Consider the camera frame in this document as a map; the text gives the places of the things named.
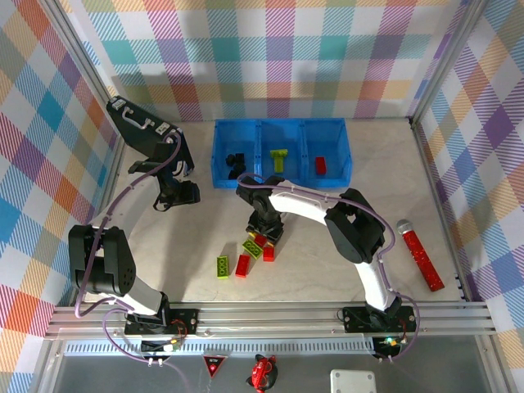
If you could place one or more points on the small red lego brick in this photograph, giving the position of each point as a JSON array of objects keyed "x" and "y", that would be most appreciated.
[{"x": 269, "y": 254}]

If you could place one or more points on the blue three-compartment bin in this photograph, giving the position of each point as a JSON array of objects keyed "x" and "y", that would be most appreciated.
[{"x": 294, "y": 180}]

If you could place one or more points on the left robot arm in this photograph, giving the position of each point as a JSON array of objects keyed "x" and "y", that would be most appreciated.
[{"x": 102, "y": 262}]

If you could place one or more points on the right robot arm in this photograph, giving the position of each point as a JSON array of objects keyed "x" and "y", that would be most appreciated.
[{"x": 303, "y": 202}]

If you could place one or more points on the black briefcase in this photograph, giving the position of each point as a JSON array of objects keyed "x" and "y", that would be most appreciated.
[{"x": 135, "y": 127}]

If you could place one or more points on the red and black toy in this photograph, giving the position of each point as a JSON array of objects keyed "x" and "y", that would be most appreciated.
[{"x": 262, "y": 371}]

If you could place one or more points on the red triangle emblem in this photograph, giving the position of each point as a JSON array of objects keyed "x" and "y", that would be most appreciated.
[{"x": 213, "y": 364}]

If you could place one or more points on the small left circuit board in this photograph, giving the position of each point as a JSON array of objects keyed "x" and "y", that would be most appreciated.
[{"x": 172, "y": 347}]

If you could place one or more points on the small circuit board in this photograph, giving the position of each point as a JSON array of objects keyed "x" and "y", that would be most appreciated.
[
  {"x": 391, "y": 341},
  {"x": 172, "y": 347}
]

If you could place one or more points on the red glitter microphone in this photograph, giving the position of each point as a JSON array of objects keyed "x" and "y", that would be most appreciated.
[{"x": 421, "y": 258}]

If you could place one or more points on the small right circuit board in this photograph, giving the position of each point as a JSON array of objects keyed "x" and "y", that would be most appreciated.
[{"x": 391, "y": 341}]

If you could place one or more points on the aluminium side rail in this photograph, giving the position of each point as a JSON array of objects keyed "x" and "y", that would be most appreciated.
[
  {"x": 430, "y": 165},
  {"x": 114, "y": 168}
]

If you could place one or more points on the aluminium front rail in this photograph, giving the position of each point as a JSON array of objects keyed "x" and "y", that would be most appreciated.
[{"x": 266, "y": 317}]

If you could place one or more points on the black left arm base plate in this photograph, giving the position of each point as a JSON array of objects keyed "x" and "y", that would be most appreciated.
[{"x": 186, "y": 321}]

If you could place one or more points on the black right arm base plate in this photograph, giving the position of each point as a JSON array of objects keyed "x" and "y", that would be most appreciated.
[{"x": 354, "y": 319}]

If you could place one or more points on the aluminium frame post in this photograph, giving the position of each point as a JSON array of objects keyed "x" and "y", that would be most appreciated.
[
  {"x": 90, "y": 69},
  {"x": 444, "y": 61}
]

